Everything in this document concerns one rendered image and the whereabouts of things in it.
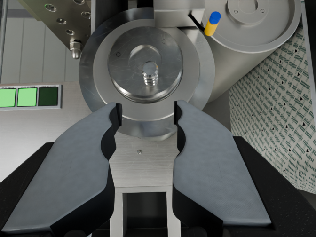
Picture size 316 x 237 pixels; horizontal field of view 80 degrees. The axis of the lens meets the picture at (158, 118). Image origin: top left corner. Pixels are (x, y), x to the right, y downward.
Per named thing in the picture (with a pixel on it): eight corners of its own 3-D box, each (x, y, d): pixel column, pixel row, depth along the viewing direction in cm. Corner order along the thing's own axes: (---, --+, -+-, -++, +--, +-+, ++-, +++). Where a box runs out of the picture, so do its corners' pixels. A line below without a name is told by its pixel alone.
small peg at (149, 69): (155, 58, 16) (160, 74, 15) (155, 71, 18) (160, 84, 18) (138, 63, 16) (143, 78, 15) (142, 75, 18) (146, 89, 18)
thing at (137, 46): (170, 16, 19) (193, 84, 18) (169, 28, 21) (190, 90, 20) (98, 36, 19) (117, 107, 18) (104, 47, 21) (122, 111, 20)
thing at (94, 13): (97, -100, 24) (95, 34, 22) (127, 20, 48) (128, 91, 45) (93, -100, 24) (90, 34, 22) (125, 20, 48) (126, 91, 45)
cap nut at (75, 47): (80, 41, 54) (79, 55, 54) (84, 47, 58) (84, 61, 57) (67, 41, 54) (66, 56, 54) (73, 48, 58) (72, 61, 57)
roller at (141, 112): (197, 16, 21) (203, 119, 19) (176, 87, 47) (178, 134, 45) (93, 19, 21) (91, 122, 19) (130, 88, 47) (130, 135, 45)
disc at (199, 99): (210, 3, 21) (220, 135, 19) (209, 7, 22) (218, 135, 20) (79, 8, 22) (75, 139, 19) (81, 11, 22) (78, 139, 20)
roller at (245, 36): (294, -44, 23) (309, 51, 21) (223, 56, 48) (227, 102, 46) (193, -41, 23) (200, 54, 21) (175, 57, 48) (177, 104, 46)
